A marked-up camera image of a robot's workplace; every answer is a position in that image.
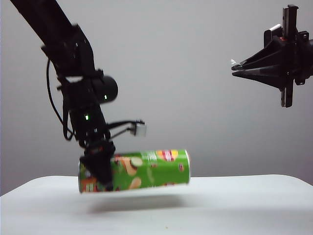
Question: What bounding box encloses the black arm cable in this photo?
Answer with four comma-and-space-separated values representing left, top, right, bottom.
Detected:
45, 58, 74, 142

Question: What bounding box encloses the green chips can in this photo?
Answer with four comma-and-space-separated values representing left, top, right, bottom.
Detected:
77, 148, 192, 194

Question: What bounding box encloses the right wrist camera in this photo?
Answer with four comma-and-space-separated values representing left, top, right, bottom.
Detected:
264, 23, 283, 45

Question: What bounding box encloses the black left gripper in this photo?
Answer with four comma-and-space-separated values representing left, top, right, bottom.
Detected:
78, 131, 117, 192

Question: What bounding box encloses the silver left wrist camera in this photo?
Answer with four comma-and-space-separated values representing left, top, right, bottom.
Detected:
129, 118, 148, 138

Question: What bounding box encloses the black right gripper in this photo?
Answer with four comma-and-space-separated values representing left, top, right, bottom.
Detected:
231, 4, 310, 108

